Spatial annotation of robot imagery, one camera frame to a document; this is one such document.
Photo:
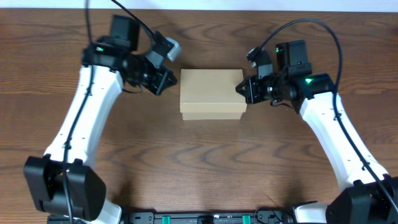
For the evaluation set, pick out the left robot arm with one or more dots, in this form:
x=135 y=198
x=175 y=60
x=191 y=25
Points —
x=63 y=182

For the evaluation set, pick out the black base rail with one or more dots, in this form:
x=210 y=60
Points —
x=258 y=217

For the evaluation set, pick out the cardboard box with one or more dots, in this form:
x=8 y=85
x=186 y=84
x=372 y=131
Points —
x=210 y=94

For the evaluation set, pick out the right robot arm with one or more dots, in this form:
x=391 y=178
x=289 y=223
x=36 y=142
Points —
x=368 y=194

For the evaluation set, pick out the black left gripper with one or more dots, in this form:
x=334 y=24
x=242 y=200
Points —
x=162 y=79

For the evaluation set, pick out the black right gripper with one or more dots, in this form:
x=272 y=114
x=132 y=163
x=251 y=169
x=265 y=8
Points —
x=252 y=89

